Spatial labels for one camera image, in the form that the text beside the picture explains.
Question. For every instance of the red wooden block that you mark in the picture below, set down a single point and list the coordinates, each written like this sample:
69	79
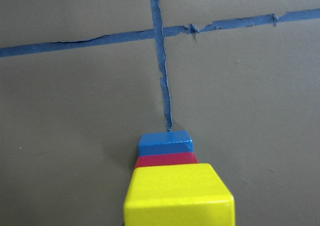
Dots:
166	159

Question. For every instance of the blue wooden block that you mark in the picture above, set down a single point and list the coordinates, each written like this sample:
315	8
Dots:
161	143

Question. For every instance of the yellow wooden block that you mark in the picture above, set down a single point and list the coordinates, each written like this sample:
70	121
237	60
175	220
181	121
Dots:
178	195

